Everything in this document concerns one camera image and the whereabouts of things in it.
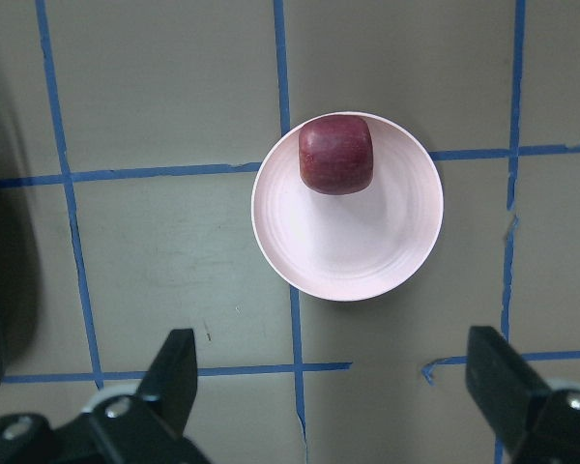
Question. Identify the red apple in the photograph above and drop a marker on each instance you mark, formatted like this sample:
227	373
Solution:
336	154

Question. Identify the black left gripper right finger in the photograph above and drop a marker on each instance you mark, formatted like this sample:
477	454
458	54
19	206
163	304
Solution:
537	421

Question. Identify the pink plate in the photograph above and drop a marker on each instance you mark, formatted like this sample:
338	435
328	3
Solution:
351	247

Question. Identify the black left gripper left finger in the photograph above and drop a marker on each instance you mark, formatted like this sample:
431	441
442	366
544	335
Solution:
145	426

